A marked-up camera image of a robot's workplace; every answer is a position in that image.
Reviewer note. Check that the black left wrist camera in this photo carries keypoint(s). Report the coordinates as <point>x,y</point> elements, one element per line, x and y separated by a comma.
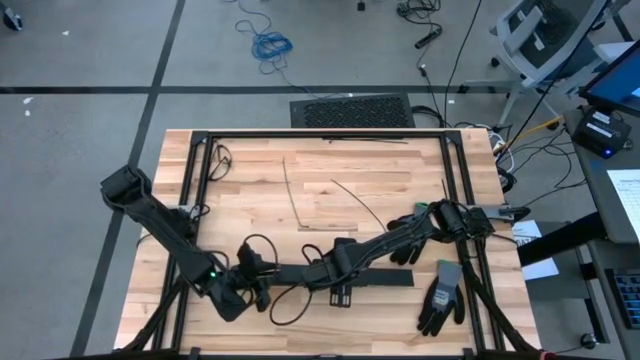
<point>249,256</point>

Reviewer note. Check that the small black floor object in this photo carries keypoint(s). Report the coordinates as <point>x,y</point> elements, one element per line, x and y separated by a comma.
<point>361,5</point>

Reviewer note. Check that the grey black work glove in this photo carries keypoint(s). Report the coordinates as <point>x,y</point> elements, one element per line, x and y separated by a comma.
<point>407,255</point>
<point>442,300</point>

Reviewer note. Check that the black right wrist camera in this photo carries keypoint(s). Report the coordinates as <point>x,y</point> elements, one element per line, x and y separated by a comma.
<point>344,246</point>

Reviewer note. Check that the grey desk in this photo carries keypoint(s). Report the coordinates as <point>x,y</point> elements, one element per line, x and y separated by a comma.
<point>617,252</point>

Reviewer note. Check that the black aluminium table frame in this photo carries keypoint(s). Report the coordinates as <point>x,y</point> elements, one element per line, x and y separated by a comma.
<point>250,134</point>

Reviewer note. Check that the grey office chair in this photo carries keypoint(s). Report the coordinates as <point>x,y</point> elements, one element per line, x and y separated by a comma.
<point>520,32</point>

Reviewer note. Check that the black duct cover strip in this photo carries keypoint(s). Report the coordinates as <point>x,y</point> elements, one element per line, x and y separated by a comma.
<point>385,276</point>

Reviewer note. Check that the small black computer box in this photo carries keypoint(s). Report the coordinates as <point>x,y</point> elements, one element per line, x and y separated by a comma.
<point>600,131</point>

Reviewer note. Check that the white plug adapter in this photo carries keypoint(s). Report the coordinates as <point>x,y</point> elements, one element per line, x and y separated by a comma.
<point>496,142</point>

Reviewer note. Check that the black desk leg bar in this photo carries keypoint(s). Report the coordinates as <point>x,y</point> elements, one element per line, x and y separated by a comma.
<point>560,240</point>

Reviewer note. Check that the black caster wheel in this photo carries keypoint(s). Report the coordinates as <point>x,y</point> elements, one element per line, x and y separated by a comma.
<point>588,341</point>
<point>11,20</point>

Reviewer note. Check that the dull grey zip tie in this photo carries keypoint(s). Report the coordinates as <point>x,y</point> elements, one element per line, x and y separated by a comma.
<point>360,202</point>

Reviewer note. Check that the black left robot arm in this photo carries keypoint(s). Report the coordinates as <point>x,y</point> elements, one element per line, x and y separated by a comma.
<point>165,225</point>

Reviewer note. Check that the black keyboard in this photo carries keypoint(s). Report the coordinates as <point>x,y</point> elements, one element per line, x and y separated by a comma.
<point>629,300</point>

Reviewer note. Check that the black power strip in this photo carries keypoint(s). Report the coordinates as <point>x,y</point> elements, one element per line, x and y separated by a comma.
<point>428,38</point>

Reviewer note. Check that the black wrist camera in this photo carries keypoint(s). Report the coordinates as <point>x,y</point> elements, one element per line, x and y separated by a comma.
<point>249,256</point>
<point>344,246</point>

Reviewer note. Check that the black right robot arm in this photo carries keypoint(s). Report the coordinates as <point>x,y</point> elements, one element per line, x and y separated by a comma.
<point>390,240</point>

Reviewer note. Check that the thin black zip tie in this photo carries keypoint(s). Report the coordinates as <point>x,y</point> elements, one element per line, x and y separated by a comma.
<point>444,189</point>
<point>291,195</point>
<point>365,140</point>

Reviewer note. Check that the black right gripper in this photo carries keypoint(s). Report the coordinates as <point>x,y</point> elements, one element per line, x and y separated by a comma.
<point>337,272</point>

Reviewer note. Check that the white printed paper sheet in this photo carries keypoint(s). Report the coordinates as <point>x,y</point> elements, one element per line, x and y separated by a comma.
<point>629,197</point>

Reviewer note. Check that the black computer monitor blue screen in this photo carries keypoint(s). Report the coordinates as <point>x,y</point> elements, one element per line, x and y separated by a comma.
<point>620,82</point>

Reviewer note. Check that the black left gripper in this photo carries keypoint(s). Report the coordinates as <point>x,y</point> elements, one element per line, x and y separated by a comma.
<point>257,290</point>

